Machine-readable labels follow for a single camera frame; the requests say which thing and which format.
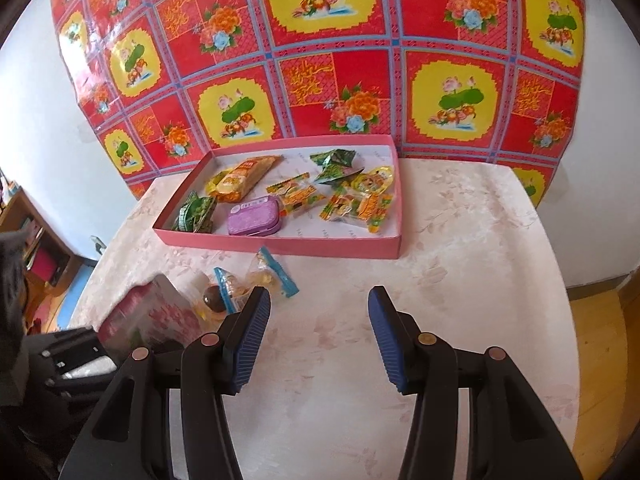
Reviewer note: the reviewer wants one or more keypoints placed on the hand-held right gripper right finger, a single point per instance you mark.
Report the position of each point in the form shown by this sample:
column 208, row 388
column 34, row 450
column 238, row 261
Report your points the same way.
column 387, row 340

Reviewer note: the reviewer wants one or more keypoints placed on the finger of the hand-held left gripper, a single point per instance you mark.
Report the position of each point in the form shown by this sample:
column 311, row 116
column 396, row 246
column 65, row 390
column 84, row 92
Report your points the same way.
column 85, row 380
column 70, row 344

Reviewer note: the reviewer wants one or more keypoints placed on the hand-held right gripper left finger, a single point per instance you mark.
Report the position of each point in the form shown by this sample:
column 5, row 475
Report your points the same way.
column 250, row 340

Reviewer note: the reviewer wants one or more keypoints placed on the pink floral packet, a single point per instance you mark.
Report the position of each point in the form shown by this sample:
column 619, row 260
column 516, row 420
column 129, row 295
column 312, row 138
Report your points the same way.
column 150, row 310

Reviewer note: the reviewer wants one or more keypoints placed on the pink cardboard box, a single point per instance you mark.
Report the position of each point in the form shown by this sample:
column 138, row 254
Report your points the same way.
column 350, row 246

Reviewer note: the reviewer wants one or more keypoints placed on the purple tin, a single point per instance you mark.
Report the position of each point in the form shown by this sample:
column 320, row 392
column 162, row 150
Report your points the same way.
column 252, row 217

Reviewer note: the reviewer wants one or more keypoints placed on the orange candy packet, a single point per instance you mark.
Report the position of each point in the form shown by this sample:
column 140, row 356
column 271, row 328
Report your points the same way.
column 372, row 180
column 357, row 210
column 295, row 195

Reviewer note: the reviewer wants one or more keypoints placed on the green snack packet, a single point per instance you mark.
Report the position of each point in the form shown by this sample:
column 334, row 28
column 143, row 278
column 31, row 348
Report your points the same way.
column 195, row 215

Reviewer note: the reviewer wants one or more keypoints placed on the brown jelly cup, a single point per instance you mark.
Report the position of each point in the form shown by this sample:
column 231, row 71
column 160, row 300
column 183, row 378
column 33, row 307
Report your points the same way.
column 212, row 301

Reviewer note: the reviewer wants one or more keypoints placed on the clear blue-ended candy wrapper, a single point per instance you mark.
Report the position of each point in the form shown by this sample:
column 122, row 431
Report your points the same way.
column 227, row 287
column 272, row 272

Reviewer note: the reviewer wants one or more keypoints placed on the wooden shelf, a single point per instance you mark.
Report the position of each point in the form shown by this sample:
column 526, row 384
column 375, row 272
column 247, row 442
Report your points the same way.
column 45, row 240

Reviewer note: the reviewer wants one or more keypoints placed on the orange yellow snack packet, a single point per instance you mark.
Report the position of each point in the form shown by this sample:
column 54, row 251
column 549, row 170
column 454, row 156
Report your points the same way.
column 240, row 177

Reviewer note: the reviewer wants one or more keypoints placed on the small green foil packet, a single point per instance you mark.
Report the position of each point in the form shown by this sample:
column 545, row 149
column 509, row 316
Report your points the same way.
column 332, row 162

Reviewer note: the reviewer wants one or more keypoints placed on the red floral wall cloth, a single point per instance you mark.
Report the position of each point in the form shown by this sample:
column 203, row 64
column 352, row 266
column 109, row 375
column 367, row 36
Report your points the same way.
column 350, row 35

